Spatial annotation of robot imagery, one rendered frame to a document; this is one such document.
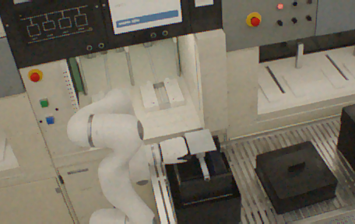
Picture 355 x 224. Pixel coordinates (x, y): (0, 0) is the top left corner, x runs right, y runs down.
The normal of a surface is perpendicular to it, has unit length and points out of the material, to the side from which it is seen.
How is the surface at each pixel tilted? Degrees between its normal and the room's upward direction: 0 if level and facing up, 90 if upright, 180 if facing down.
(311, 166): 0
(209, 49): 90
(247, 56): 90
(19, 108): 90
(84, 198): 90
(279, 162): 0
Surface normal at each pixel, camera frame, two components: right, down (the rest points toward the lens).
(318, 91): -0.10, -0.76
